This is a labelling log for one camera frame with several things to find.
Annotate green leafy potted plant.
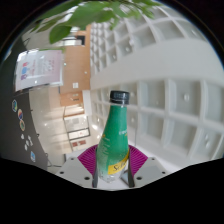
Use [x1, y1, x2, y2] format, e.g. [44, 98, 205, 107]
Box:
[31, 0, 161, 44]

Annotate green plastic drink bottle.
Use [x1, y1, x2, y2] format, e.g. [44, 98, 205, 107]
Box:
[95, 90, 131, 184]

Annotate round green-rimmed sticker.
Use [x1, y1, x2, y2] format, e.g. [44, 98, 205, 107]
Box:
[18, 119, 26, 132]

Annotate blue rectangular sticker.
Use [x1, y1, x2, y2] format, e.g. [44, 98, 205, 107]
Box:
[29, 150, 37, 163]

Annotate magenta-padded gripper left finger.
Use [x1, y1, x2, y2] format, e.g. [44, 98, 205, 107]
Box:
[54, 143, 99, 188]

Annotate clear acrylic sign stand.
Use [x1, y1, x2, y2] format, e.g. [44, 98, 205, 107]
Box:
[13, 49, 64, 93]

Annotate recessed ceiling lights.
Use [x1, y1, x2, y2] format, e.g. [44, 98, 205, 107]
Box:
[126, 39, 214, 148]

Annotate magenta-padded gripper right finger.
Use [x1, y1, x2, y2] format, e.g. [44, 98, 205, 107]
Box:
[121, 144, 168, 188]

